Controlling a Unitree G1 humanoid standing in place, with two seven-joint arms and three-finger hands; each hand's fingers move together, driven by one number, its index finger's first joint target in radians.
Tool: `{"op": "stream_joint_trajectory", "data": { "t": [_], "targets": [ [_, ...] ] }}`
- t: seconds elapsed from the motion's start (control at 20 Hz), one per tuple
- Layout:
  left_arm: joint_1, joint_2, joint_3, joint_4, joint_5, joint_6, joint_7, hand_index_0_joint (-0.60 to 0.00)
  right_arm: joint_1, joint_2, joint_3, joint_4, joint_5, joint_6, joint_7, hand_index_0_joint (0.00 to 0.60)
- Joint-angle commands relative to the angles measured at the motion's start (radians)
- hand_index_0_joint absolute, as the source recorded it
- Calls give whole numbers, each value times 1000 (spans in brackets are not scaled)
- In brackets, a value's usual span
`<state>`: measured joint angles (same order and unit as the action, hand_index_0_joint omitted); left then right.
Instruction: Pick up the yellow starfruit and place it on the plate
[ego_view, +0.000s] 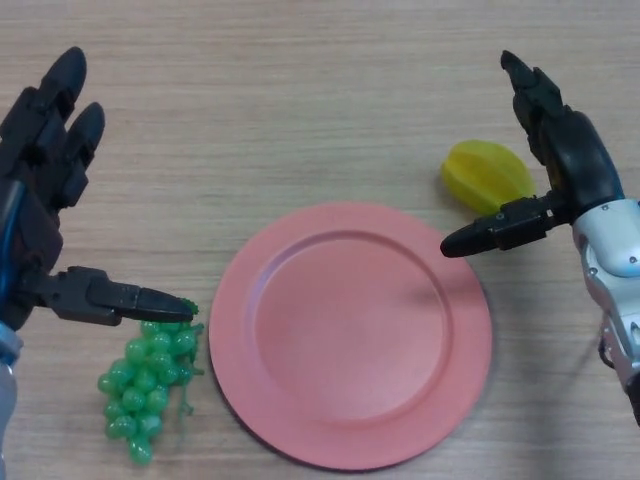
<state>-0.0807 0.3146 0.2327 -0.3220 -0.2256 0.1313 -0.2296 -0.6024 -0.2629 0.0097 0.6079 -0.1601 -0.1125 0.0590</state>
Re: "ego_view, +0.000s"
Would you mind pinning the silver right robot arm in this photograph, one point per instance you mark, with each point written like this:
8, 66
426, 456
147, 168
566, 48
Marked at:
610, 250

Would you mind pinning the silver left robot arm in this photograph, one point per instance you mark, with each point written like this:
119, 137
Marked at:
6, 390

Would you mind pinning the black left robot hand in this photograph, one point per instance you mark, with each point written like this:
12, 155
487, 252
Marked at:
25, 210

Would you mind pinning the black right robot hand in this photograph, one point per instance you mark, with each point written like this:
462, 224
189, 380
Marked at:
580, 160

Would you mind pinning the green grape bunch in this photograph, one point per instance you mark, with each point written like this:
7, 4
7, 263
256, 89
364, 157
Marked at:
140, 380

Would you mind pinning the pink round plate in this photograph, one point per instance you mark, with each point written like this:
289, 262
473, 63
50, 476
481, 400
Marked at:
350, 340

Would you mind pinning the yellow starfruit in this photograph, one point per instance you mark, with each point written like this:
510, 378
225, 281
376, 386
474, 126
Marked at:
480, 172

